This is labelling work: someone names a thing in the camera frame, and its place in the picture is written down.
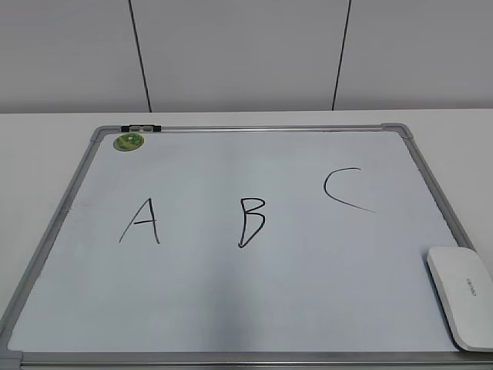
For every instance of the white whiteboard eraser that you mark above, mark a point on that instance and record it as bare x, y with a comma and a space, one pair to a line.
464, 287

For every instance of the white framed whiteboard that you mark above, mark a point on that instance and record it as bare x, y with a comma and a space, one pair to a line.
241, 247

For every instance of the green round magnet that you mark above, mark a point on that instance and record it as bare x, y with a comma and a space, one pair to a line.
128, 142

